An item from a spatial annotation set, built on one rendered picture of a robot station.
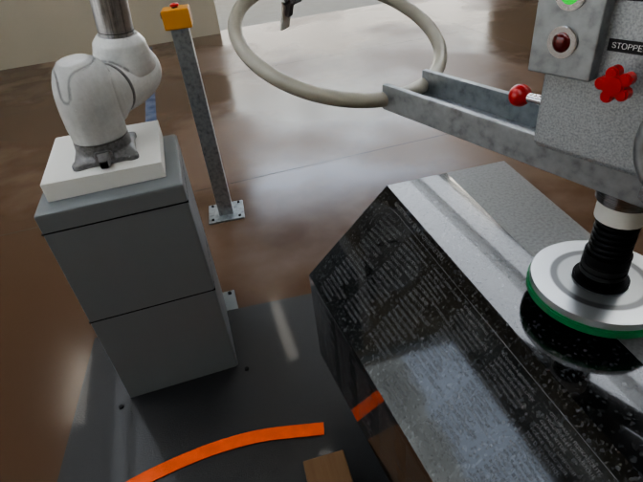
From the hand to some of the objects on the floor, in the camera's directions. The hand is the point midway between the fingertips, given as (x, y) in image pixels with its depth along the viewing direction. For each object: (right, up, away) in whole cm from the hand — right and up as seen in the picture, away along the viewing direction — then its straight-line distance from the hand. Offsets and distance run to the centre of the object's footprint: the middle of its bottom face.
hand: (264, 11), depth 116 cm
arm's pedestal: (-42, -99, +76) cm, 131 cm away
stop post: (-41, -40, +157) cm, 167 cm away
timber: (+19, -135, +13) cm, 137 cm away
